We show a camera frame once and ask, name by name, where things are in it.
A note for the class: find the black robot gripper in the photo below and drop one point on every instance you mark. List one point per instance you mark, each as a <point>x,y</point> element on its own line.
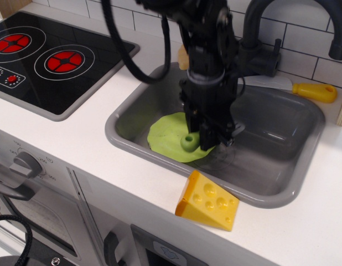
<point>207,107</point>

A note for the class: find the green handled grey spatula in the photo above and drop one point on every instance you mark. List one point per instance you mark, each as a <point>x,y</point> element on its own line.
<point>190,142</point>

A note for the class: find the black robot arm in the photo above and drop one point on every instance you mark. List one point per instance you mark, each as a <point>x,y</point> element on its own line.
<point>207,34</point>

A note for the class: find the green plate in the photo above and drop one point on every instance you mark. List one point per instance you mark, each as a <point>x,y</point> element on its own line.
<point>164,138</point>

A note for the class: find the grey plastic sink basin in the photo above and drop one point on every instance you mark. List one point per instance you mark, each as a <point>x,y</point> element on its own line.
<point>268,161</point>

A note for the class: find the yellow cheese wedge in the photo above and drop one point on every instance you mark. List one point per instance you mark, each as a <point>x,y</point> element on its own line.
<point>205,202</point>

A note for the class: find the toy pizza slice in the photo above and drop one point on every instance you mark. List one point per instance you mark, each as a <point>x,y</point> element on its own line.
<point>183,58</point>

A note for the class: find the dark grey faucet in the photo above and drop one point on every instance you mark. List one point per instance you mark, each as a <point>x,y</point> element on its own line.
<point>254,57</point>

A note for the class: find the black toy stovetop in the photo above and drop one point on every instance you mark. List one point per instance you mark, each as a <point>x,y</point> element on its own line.
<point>51,68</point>

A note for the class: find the grey oven knob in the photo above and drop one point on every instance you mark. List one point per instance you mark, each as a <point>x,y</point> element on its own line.
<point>25,165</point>

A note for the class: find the yellow handled toy knife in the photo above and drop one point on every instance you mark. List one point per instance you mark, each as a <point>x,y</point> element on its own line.
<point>324,93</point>

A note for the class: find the dark cabinet door handle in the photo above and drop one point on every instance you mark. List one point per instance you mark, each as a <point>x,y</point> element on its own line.
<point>110,244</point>

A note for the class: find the grey oven door handle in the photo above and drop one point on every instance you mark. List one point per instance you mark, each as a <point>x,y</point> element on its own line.
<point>16,187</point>

